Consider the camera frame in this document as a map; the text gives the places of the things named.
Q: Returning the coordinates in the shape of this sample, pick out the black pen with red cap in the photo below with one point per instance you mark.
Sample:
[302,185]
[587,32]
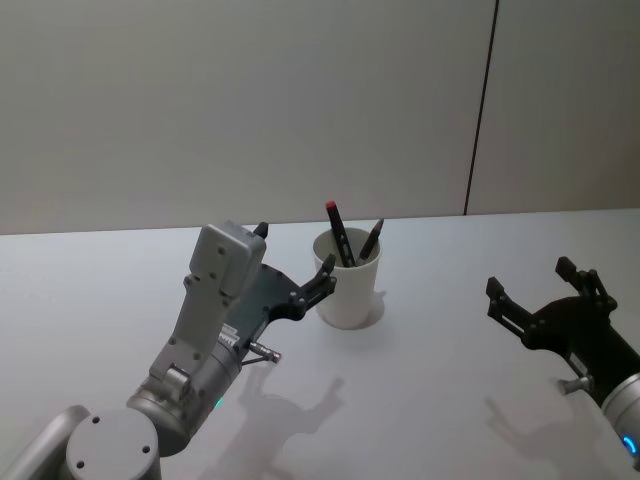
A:
[340,235]

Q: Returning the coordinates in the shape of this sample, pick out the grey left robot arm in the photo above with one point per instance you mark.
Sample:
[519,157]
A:
[200,310]

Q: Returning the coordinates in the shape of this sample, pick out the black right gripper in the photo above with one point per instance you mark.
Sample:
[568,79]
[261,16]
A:
[580,330]

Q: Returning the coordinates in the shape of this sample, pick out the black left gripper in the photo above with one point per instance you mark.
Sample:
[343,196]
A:
[267,295]

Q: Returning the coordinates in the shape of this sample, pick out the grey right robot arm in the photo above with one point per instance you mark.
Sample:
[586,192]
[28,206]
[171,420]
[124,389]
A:
[625,420]

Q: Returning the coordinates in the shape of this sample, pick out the white paper cup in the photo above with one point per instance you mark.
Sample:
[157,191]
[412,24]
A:
[350,295]

